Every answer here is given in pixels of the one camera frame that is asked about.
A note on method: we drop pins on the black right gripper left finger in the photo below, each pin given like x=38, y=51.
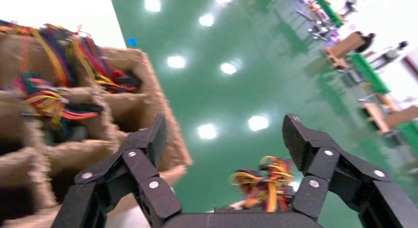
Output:
x=137, y=158

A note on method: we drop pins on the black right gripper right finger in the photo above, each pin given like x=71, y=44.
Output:
x=326, y=161

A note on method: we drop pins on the brown wooden workbench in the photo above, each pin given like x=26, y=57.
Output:
x=346, y=45
x=378, y=117

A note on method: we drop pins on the brown cardboard divider box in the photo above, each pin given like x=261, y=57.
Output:
x=147, y=76

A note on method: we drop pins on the green topped workbench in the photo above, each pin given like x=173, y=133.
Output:
x=370, y=73
x=328, y=9

